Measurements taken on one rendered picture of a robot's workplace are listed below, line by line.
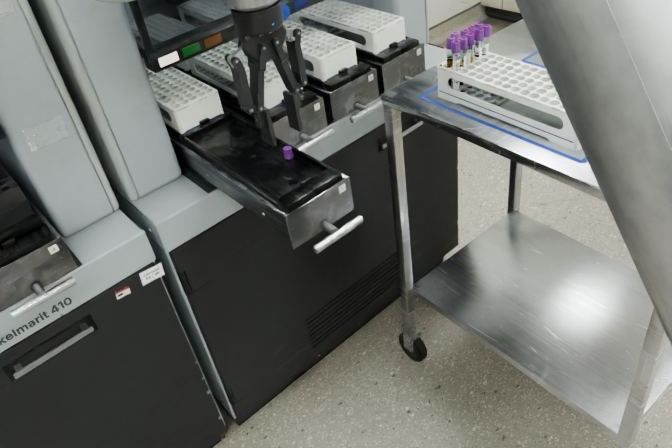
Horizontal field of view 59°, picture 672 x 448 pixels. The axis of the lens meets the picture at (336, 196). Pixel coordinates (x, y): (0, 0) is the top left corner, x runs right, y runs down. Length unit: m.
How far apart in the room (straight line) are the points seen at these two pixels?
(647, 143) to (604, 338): 1.13
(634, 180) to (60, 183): 0.93
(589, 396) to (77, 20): 1.16
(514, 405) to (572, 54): 1.37
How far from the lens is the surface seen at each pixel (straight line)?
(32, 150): 1.08
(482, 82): 1.06
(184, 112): 1.18
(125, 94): 1.10
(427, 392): 1.66
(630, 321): 1.49
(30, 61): 1.04
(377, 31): 1.34
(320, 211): 0.97
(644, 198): 0.36
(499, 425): 1.61
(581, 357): 1.40
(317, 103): 1.22
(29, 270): 1.06
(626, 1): 0.32
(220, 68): 1.30
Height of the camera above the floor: 1.37
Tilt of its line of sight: 37 degrees down
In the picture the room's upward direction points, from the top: 9 degrees counter-clockwise
